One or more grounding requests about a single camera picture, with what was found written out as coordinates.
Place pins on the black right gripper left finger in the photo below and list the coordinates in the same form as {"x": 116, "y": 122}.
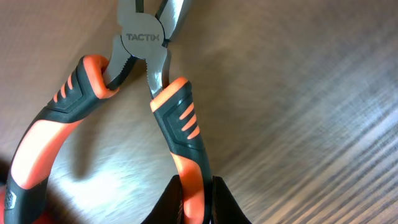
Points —
{"x": 169, "y": 207}

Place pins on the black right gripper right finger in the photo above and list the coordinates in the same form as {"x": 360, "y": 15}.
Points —
{"x": 225, "y": 209}

